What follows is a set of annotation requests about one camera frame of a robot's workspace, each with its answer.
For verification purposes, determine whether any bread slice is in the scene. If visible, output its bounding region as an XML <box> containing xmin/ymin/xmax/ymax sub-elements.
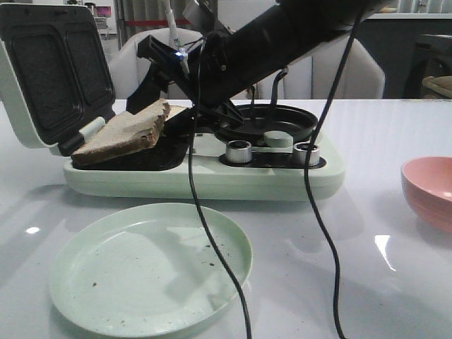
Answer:
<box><xmin>163</xmin><ymin>105</ymin><xmax>188</xmax><ymax>134</ymax></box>
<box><xmin>71</xmin><ymin>99</ymin><xmax>170</xmax><ymax>166</ymax></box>

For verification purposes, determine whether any black round frying pan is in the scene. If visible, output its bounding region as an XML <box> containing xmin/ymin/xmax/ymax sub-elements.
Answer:
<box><xmin>215</xmin><ymin>104</ymin><xmax>318</xmax><ymax>145</ymax></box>

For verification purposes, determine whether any left silver control knob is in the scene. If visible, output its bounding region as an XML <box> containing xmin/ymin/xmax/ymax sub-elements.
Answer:
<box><xmin>225</xmin><ymin>140</ymin><xmax>252</xmax><ymax>164</ymax></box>

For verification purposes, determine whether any silver control knob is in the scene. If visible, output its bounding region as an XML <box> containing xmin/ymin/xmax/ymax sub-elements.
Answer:
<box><xmin>225</xmin><ymin>140</ymin><xmax>252</xmax><ymax>164</ymax></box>
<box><xmin>292</xmin><ymin>142</ymin><xmax>320</xmax><ymax>167</ymax></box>

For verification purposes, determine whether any right grey upholstered chair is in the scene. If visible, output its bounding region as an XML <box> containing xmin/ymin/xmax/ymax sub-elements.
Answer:
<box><xmin>278</xmin><ymin>38</ymin><xmax>385</xmax><ymax>100</ymax></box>

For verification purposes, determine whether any pink bowl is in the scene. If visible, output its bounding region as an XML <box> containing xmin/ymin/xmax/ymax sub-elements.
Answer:
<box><xmin>401</xmin><ymin>156</ymin><xmax>451</xmax><ymax>232</ymax></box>

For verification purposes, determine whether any green breakfast maker lid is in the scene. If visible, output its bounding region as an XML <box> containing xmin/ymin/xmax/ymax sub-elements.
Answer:
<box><xmin>1</xmin><ymin>3</ymin><xmax>115</xmax><ymax>157</ymax></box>

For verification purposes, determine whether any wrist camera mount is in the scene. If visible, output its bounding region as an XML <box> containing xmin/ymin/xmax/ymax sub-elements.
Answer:
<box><xmin>137</xmin><ymin>35</ymin><xmax>182</xmax><ymax>71</ymax></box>

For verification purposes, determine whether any light green plate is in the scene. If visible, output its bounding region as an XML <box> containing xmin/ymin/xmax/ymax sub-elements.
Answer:
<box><xmin>49</xmin><ymin>203</ymin><xmax>252</xmax><ymax>338</ymax></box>

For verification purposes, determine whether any left grey upholstered chair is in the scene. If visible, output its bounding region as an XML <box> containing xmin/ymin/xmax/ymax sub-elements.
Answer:
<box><xmin>108</xmin><ymin>28</ymin><xmax>202</xmax><ymax>100</ymax></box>

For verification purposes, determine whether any black cable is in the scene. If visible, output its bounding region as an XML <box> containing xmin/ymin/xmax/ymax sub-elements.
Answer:
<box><xmin>188</xmin><ymin>38</ymin><xmax>254</xmax><ymax>339</ymax></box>
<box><xmin>303</xmin><ymin>10</ymin><xmax>363</xmax><ymax>339</ymax></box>

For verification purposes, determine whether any right silver control knob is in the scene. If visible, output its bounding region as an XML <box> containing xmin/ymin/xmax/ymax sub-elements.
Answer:
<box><xmin>292</xmin><ymin>142</ymin><xmax>320</xmax><ymax>167</ymax></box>

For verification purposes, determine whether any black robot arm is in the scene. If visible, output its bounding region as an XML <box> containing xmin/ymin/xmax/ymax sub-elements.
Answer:
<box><xmin>126</xmin><ymin>0</ymin><xmax>386</xmax><ymax>128</ymax></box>

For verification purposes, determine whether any right black cable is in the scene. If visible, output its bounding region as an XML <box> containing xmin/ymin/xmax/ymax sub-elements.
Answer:
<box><xmin>303</xmin><ymin>10</ymin><xmax>363</xmax><ymax>339</ymax></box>

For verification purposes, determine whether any left black cable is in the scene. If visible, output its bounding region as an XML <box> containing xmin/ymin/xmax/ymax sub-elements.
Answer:
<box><xmin>188</xmin><ymin>38</ymin><xmax>254</xmax><ymax>339</ymax></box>

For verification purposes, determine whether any grey upholstered chair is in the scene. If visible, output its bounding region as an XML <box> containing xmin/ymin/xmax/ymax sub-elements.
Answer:
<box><xmin>278</xmin><ymin>38</ymin><xmax>385</xmax><ymax>100</ymax></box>
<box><xmin>108</xmin><ymin>28</ymin><xmax>202</xmax><ymax>100</ymax></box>

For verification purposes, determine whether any dark appliance at right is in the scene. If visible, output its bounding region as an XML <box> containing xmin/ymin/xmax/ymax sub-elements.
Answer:
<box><xmin>403</xmin><ymin>34</ymin><xmax>451</xmax><ymax>99</ymax></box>

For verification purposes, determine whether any green breakfast maker base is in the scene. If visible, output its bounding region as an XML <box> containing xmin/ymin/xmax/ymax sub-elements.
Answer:
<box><xmin>64</xmin><ymin>133</ymin><xmax>345</xmax><ymax>201</ymax></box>

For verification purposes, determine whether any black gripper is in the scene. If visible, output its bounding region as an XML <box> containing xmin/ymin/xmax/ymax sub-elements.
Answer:
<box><xmin>126</xmin><ymin>30</ymin><xmax>247</xmax><ymax>127</ymax></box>

